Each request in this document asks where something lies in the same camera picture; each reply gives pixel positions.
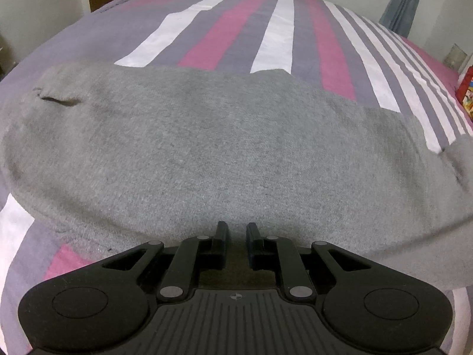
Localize wall socket plate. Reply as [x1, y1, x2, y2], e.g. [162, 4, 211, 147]
[443, 43, 467, 69]

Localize colourful printed packet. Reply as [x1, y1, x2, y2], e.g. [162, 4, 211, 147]
[456, 64, 473, 122]

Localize striped pink grey bed sheet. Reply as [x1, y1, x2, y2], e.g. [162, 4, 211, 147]
[0, 0, 473, 355]

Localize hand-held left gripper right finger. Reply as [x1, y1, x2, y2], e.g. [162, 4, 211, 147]
[246, 222, 372, 301]

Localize grey blue curtain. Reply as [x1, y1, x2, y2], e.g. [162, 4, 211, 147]
[379, 0, 431, 39]

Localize grey pants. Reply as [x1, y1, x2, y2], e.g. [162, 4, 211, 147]
[0, 60, 473, 291]

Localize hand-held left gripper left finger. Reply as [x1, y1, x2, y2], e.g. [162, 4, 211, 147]
[101, 221, 230, 302]

